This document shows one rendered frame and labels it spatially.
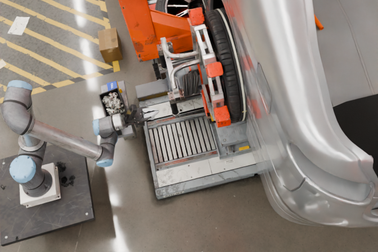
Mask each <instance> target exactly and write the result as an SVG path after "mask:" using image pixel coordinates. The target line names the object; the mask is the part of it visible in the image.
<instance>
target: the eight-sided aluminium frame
mask: <svg viewBox="0 0 378 252"><path fill-rule="evenodd" d="M190 30H191V35H192V44H193V46H192V47H193V51H196V49H197V44H196V39H197V42H198V44H199V48H200V52H201V55H202V60H203V63H204V66H205V65H206V64H211V63H214V62H216V61H217V60H216V57H215V53H214V52H213V48H212V45H211V42H210V39H209V36H208V32H207V29H206V26H205V24H200V25H195V26H192V25H190ZM203 35H204V38H205V41H206V44H207V47H208V51H209V53H207V54H206V53H205V50H204V46H203V43H202V42H203ZM207 80H208V83H206V84H208V85H209V89H210V97H211V102H210V101H209V97H208V93H207V91H206V87H205V85H206V84H202V85H201V86H202V89H203V91H204V95H205V99H206V103H207V107H208V110H209V112H210V114H211V115H212V117H213V120H214V121H215V117H214V110H213V109H214V108H217V107H221V106H224V95H223V91H222V87H221V81H220V78H219V76H216V77H215V80H216V84H217V89H218V90H217V91H214V88H213V83H212V78H208V77H207ZM218 103H219V105H218Z"/></svg>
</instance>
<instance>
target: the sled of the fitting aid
mask: <svg viewBox="0 0 378 252"><path fill-rule="evenodd" d="M210 127H211V131H212V134H213V138H214V142H215V145H216V148H217V152H218V156H219V159H220V160H222V159H226V158H230V157H233V156H238V155H242V154H247V153H250V152H252V151H251V147H250V144H249V141H246V142H242V143H238V144H235V145H230V146H226V147H221V143H220V140H219V137H218V133H217V129H216V126H215V123H213V124H210Z"/></svg>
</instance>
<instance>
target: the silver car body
mask: <svg viewBox="0 0 378 252"><path fill-rule="evenodd" d="M202 2H203V5H204V8H205V11H209V0H202ZM222 2H223V4H224V7H225V9H226V13H227V16H228V19H229V22H230V25H231V28H232V32H233V36H234V39H235V43H236V48H237V53H238V57H239V61H240V66H241V72H242V79H243V83H244V90H245V99H246V111H247V130H246V135H247V138H248V141H249V144H250V147H251V151H252V153H253V157H254V160H255V163H256V166H257V168H258V172H259V175H260V178H261V180H262V184H263V187H264V190H265V193H266V195H267V198H268V201H269V203H270V205H271V207H272V208H273V209H274V210H275V212H276V213H277V214H279V215H280V216H281V217H283V218H285V219H287V220H288V221H291V222H294V223H297V224H302V225H307V226H319V227H343V228H367V227H378V0H222Z"/></svg>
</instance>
